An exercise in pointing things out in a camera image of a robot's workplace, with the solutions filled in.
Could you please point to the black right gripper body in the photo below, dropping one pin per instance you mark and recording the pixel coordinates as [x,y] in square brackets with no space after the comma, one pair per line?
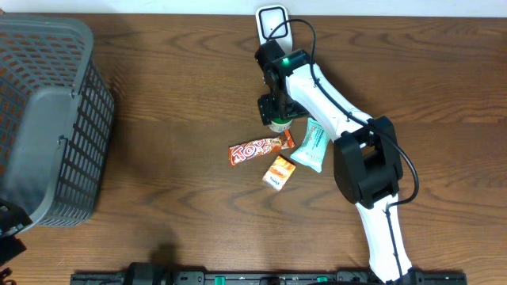
[278,103]

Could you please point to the green lid jar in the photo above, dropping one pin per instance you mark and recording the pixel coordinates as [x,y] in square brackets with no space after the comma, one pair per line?
[279,125]

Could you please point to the mint green wipes pack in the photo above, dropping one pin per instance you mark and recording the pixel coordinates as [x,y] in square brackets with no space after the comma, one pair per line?
[312,151]

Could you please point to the red snack wrapper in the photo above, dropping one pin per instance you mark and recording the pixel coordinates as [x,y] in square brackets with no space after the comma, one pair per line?
[260,147]

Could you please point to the orange small box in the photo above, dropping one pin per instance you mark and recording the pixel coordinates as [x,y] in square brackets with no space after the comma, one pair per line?
[278,173]

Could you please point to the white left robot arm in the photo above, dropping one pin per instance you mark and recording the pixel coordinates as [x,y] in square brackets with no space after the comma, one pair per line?
[14,219]

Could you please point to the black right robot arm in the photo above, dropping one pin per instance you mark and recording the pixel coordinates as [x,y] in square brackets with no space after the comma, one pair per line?
[367,158]

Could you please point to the white barcode scanner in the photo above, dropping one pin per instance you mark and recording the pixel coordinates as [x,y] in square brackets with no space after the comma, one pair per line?
[267,19]

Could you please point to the dark grey plastic basket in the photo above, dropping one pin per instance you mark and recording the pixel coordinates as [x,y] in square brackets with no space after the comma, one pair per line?
[56,119]

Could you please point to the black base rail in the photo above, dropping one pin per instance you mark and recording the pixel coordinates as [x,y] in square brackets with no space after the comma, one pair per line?
[152,274]

